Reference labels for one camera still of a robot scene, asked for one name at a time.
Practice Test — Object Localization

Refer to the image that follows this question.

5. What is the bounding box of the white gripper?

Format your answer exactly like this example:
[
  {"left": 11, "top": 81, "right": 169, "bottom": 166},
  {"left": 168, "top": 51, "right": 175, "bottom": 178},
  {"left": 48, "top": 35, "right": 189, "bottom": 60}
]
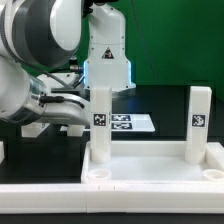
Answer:
[{"left": 38, "top": 72, "right": 90, "bottom": 125}]

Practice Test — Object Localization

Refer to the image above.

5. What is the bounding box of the white desk top tray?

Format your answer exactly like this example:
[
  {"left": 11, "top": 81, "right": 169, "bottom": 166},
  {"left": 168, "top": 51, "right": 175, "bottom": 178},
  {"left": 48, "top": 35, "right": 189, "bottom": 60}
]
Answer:
[{"left": 81, "top": 141, "right": 224, "bottom": 183}]

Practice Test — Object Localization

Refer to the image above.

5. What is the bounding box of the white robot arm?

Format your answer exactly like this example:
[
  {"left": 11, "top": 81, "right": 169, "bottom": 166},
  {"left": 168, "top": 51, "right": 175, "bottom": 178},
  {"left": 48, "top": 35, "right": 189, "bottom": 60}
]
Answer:
[{"left": 0, "top": 0, "right": 136, "bottom": 125}]

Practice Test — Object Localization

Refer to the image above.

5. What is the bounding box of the white left obstacle block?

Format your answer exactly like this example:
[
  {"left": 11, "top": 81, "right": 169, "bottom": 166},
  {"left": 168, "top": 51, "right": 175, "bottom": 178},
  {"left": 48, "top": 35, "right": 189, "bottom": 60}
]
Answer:
[{"left": 0, "top": 141, "right": 5, "bottom": 164}]

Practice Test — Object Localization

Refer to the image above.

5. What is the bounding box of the white front obstacle bar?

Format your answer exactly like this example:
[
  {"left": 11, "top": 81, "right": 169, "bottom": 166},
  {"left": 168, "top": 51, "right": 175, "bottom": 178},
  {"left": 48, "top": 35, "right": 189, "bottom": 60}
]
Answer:
[{"left": 0, "top": 182, "right": 224, "bottom": 214}]

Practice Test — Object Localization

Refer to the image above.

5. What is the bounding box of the marker tag base plate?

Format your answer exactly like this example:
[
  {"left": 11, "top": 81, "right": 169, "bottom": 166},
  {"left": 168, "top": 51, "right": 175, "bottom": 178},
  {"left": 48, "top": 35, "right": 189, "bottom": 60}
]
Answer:
[{"left": 59, "top": 113, "right": 156, "bottom": 134}]

